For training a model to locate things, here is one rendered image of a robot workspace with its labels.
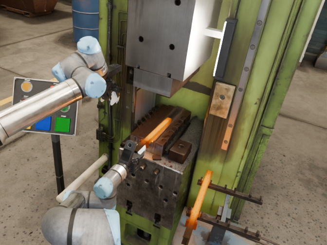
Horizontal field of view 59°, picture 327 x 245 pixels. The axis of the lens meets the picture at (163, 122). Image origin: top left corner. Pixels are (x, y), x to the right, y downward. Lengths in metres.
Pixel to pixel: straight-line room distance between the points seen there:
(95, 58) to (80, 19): 4.84
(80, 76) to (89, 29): 4.98
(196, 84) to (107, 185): 0.91
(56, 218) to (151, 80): 0.75
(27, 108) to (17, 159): 2.16
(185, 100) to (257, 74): 0.66
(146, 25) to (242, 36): 0.41
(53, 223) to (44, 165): 2.03
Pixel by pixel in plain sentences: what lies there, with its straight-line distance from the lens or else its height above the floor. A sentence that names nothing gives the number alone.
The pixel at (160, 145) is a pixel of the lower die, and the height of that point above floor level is 0.99.
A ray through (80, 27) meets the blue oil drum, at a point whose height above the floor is 0.31.
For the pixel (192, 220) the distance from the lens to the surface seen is 1.25.
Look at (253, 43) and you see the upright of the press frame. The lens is 1.32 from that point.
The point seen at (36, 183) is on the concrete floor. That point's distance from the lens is 2.76.
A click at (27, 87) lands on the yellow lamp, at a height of 1.16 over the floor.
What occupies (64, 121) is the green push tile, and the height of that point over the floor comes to 1.03.
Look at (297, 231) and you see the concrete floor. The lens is 2.76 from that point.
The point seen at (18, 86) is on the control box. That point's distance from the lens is 1.69.
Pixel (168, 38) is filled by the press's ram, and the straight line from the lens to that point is 1.27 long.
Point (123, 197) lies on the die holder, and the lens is 1.80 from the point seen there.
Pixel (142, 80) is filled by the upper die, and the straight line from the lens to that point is 1.39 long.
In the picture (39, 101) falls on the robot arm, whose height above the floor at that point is 1.45.
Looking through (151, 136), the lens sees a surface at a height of 1.02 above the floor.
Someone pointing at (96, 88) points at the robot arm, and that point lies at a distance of 0.95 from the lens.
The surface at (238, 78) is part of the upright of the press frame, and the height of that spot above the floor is 1.39.
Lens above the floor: 1.88
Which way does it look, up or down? 32 degrees down
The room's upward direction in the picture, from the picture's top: 8 degrees clockwise
